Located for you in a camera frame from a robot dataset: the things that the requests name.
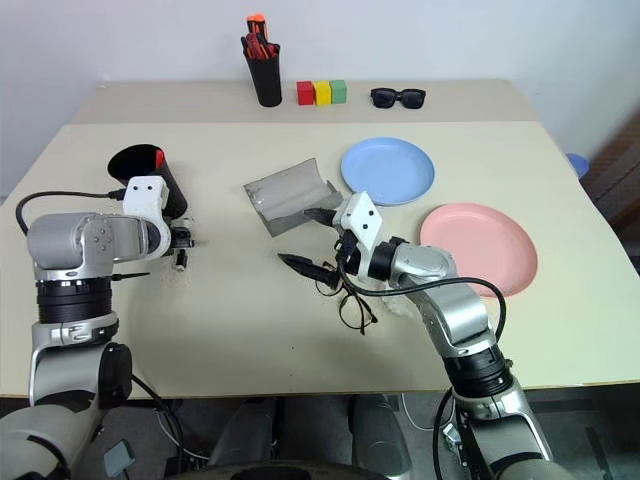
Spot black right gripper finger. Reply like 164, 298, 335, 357
277, 252, 338, 291
302, 206, 336, 228

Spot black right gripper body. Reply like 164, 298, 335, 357
331, 227, 375, 279

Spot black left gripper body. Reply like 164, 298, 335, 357
167, 217, 196, 254

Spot grey open glasses case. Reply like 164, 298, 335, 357
242, 156, 345, 237

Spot wide black cup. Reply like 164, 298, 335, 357
106, 143, 190, 220

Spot black thin-framed eyeglasses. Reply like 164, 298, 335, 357
313, 258, 380, 336

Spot light blue plate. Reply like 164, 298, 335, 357
340, 136, 437, 208

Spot pink plate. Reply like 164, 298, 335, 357
418, 201, 540, 299

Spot black sunglasses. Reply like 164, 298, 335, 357
370, 87, 427, 111

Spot tall black pen holder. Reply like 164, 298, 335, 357
247, 43, 283, 108

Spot grey rounded shape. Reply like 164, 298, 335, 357
206, 398, 279, 469
348, 393, 417, 474

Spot grey-green square tag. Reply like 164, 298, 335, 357
101, 439, 136, 478

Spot orange capped marker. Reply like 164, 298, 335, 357
245, 14, 272, 47

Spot blue round lid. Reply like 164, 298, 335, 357
565, 152, 591, 180

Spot brown wooden cabinet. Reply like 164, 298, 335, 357
582, 107, 640, 274

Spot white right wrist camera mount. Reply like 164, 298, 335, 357
331, 191, 385, 251

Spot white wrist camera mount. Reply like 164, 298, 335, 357
331, 191, 385, 251
121, 174, 171, 224

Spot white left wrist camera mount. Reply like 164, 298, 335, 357
121, 174, 171, 224

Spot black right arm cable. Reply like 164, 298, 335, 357
335, 239, 508, 351

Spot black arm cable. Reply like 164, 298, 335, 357
335, 239, 508, 351
15, 188, 126, 235

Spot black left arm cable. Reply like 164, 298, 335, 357
15, 188, 126, 235

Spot black body cable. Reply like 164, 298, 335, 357
129, 372, 190, 472

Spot white floor cable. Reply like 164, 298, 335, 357
398, 391, 436, 432

